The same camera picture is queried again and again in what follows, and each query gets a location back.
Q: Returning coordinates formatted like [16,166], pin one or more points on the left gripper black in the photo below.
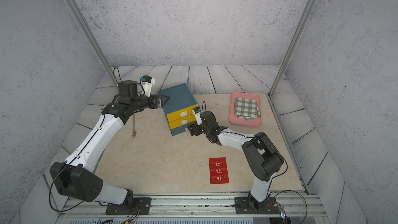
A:
[159,104]

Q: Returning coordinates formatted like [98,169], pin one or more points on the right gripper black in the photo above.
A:
[194,127]

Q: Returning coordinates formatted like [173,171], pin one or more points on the teal drawer cabinet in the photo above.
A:
[180,97]

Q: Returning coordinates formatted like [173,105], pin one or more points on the yellow top drawer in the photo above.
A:
[173,115]

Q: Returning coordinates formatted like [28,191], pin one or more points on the yellow drawer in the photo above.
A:
[173,115]
[182,121]

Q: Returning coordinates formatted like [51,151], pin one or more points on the yellow bottom drawer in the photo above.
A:
[182,121]

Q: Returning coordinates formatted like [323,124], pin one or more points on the red postcard english text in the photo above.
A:
[218,171]

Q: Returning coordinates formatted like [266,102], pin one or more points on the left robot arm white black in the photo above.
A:
[75,177]

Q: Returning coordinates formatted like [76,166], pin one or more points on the green checked cloth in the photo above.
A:
[246,108]

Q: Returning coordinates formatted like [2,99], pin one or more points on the pink tray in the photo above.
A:
[235,120]

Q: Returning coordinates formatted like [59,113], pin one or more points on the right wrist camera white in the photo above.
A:
[197,113]

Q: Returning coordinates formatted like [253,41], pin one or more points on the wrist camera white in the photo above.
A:
[147,82]
[197,113]

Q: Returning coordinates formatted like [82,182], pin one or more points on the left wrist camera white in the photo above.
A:
[147,82]

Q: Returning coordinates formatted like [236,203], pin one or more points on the left aluminium frame post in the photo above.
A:
[80,19]

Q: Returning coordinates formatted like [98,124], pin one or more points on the aluminium frame post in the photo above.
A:
[308,9]
[80,19]

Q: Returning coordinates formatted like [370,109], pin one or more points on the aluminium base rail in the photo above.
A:
[290,208]

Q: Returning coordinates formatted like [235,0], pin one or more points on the right aluminium frame post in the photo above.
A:
[308,9]

